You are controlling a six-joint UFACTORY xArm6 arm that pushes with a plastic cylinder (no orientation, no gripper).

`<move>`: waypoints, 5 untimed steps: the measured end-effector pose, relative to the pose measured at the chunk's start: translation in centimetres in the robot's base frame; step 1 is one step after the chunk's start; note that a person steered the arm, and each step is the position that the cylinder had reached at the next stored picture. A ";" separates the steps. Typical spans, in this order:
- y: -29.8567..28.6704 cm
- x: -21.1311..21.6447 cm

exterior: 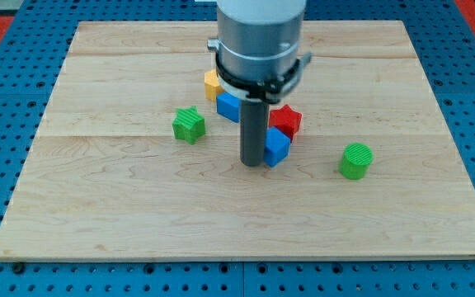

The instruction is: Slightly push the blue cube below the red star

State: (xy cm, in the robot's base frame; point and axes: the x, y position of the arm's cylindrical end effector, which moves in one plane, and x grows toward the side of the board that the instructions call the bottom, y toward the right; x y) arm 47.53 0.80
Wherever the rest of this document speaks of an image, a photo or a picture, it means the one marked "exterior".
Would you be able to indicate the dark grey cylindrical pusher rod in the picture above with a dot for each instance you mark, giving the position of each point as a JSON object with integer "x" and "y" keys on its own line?
{"x": 253, "y": 124}

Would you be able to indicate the blue cube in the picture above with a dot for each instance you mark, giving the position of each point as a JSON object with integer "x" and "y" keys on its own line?
{"x": 276, "y": 146}

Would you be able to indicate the grey and white robot arm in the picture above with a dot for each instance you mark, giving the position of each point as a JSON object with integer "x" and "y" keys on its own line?
{"x": 256, "y": 58}

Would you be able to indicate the red star block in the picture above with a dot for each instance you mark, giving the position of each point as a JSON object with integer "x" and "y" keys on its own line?
{"x": 286, "y": 120}

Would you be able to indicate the green star block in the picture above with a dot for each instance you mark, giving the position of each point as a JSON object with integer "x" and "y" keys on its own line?
{"x": 188, "y": 125}

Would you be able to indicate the blue block behind rod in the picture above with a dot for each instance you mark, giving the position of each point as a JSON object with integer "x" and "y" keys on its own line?
{"x": 227, "y": 106}

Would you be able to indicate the yellow block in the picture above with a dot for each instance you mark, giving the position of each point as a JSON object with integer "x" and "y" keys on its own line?
{"x": 213, "y": 87}

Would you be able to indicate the green cylinder block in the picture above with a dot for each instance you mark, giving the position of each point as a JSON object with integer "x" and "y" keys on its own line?
{"x": 355, "y": 161}

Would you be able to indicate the wooden board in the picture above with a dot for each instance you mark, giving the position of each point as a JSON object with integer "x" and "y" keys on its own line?
{"x": 106, "y": 180}

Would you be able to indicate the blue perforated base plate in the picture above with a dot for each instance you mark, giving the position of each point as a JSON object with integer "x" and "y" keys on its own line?
{"x": 31, "y": 55}

